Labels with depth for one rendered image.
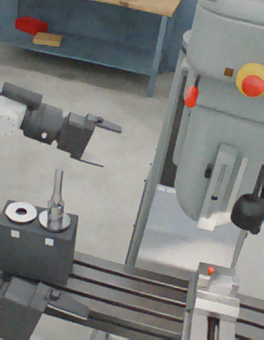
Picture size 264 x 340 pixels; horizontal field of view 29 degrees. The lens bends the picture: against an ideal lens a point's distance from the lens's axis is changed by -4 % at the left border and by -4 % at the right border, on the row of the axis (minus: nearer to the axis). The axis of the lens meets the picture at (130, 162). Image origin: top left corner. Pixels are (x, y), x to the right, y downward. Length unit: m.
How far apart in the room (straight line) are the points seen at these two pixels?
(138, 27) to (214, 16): 4.70
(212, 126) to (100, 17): 4.61
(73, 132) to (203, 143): 0.29
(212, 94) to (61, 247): 0.65
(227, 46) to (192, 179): 0.39
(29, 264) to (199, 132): 0.67
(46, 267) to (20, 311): 0.77
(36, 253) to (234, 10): 0.91
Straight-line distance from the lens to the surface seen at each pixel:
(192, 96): 0.94
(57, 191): 1.42
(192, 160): 1.19
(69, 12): 5.78
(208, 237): 1.80
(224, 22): 0.93
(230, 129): 1.14
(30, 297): 0.77
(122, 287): 1.60
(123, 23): 5.64
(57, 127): 1.19
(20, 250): 1.52
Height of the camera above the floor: 2.08
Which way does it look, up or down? 32 degrees down
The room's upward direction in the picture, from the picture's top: 11 degrees clockwise
